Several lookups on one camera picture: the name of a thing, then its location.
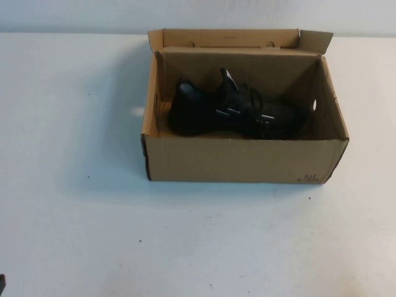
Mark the black knit sneaker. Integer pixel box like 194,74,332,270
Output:
168,67,306,140

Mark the brown cardboard shoe box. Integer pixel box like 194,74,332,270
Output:
141,28,350,186

